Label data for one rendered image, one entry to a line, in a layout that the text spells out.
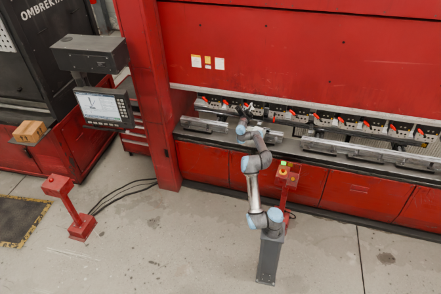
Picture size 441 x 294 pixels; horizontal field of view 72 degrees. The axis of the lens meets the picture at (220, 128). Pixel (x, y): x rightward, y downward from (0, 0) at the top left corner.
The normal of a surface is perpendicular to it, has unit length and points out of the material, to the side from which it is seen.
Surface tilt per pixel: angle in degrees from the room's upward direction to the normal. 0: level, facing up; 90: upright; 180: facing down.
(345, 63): 90
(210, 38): 90
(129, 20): 90
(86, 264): 0
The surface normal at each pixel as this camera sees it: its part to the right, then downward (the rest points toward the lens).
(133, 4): -0.29, 0.63
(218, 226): -0.03, -0.76
